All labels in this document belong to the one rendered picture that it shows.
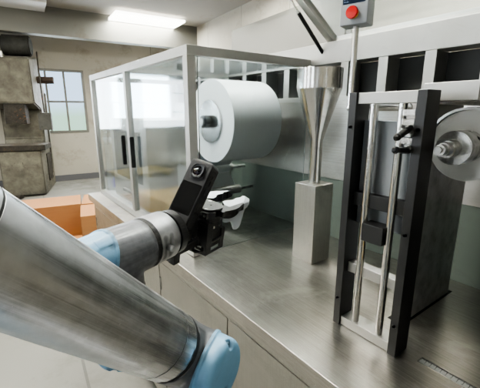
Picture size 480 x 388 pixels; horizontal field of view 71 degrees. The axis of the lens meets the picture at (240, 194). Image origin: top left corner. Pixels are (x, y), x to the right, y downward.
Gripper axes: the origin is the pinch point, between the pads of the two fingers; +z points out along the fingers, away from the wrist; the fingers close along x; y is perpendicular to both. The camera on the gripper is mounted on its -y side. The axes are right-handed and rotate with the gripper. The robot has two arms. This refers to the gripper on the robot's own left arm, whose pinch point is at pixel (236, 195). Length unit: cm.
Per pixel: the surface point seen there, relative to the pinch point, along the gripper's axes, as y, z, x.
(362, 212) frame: 1.8, 17.4, 21.6
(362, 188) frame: -2.6, 20.5, 19.9
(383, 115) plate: -17, 68, 12
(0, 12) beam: -81, 226, -590
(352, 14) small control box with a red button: -41, 34, 6
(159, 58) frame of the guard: -26, 36, -59
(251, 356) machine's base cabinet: 47.4, 11.7, 3.5
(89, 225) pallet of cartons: 116, 117, -220
